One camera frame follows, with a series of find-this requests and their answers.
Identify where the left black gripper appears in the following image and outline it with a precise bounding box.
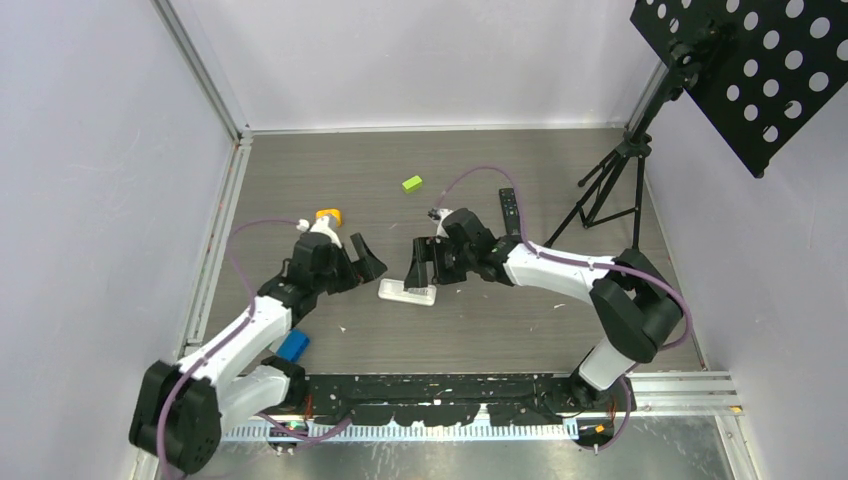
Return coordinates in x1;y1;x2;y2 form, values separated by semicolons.
312;233;384;295

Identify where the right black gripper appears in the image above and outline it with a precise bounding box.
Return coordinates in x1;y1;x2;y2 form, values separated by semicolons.
405;236;476;289

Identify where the white remote control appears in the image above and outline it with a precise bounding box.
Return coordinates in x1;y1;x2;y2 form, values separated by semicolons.
377;278;437;307

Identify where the black remote control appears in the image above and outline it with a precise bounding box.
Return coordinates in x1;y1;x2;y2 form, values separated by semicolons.
498;188;522;237

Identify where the white battery cover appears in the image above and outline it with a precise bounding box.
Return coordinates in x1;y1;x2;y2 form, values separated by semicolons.
405;286;435;296

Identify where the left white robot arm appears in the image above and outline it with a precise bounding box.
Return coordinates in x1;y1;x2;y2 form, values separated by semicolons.
128;232;388;474

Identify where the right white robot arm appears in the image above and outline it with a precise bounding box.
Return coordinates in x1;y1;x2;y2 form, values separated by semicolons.
403;208;686;411

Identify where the orange yellow block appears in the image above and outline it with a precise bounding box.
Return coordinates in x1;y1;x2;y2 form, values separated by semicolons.
315;208;343;228

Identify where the green block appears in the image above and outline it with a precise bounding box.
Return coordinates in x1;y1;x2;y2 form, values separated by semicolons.
401;175;423;194

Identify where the blue green toy brick stack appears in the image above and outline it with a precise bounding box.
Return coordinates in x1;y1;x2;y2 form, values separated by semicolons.
274;329;310;363

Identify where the black tripod stand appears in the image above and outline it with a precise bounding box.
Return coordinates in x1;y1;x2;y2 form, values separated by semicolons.
543;62;677;253

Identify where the black perforated panel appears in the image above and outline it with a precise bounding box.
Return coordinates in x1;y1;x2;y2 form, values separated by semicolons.
630;1;847;178

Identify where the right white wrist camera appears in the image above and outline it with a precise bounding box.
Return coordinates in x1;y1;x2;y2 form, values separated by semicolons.
427;208;454;238

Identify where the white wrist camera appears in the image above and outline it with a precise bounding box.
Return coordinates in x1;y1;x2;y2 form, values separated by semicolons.
427;208;454;238
296;219;343;249

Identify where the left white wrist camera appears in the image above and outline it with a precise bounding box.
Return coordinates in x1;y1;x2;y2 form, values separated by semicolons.
296;219;343;249

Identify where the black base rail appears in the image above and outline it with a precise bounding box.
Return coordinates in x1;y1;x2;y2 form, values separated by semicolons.
264;373;636;427

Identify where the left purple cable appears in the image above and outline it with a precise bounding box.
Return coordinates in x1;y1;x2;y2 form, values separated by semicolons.
155;218;356;480

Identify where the aluminium frame post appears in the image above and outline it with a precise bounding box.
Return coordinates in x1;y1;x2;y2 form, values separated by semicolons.
152;0;248;145

